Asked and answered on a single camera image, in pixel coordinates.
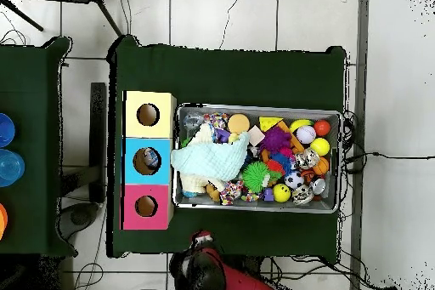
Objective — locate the dark green side-table cloth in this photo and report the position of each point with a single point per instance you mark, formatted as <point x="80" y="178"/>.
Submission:
<point x="34" y="99"/>

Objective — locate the mint green cloth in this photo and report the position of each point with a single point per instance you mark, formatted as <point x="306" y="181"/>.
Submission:
<point x="214" y="157"/>

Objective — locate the wooden cube block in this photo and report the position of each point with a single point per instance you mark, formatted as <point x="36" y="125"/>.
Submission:
<point x="256" y="135"/>

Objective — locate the wooden three-hole sorting box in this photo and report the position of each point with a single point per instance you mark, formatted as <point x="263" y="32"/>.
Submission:
<point x="136" y="161"/>

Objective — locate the green spiky ball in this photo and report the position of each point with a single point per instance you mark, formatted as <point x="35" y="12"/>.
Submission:
<point x="256" y="177"/>

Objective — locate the clear mesh bin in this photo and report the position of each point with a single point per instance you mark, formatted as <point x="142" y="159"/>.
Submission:
<point x="194" y="110"/>

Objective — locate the orange plastic cup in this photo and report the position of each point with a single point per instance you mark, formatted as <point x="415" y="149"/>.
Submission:
<point x="3" y="220"/>

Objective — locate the clear plastic wrapper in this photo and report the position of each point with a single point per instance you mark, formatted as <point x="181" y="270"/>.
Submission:
<point x="152" y="161"/>

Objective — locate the purple spiky ball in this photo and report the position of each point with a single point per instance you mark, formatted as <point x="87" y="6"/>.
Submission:
<point x="275" y="139"/>

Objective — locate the red ball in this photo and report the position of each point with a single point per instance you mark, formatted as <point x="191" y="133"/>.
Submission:
<point x="322" y="127"/>

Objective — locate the yellow smiley face ball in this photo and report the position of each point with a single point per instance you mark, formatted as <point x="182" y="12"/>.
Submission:
<point x="281" y="193"/>

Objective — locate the clear wrapper with blue print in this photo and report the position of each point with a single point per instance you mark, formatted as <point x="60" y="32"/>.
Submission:
<point x="192" y="121"/>

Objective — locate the light blue plastic cup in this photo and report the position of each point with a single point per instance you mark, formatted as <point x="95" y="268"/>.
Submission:
<point x="10" y="167"/>

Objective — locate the dark green table cloth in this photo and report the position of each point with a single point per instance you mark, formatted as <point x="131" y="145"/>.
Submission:
<point x="231" y="76"/>

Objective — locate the orange round disc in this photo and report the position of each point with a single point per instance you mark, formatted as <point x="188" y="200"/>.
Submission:
<point x="238" y="124"/>

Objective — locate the dark blue plastic cup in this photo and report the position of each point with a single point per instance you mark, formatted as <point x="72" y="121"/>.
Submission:
<point x="5" y="131"/>

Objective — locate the crushed silver can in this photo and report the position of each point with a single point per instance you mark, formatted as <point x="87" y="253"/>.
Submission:
<point x="307" y="158"/>

